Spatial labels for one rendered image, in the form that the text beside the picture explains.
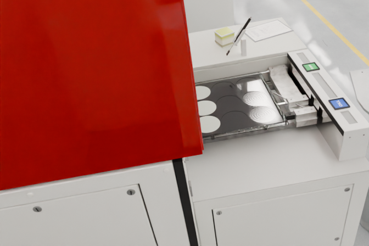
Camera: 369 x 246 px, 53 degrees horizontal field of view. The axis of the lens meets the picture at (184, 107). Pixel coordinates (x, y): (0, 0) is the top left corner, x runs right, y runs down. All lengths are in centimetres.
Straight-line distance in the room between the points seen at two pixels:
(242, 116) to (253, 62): 34
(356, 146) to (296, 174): 22
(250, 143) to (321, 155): 26
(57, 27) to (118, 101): 18
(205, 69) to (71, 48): 105
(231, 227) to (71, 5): 103
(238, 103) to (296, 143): 28
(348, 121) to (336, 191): 25
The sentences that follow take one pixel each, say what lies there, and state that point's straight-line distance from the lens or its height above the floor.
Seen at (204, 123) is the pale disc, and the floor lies 90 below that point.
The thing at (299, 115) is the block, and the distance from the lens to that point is 147.
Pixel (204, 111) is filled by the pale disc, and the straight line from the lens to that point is 150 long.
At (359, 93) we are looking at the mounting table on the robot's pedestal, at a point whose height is 82.
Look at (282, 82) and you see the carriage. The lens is 168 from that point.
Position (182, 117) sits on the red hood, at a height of 134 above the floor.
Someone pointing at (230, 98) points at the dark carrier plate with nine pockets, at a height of 90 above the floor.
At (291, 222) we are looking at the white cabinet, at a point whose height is 60.
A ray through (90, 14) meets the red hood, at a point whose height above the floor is 159.
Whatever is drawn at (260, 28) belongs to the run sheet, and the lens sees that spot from 193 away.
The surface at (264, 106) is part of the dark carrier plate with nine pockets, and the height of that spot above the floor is 90.
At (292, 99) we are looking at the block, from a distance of 154.
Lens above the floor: 183
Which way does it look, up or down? 37 degrees down
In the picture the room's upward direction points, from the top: 9 degrees counter-clockwise
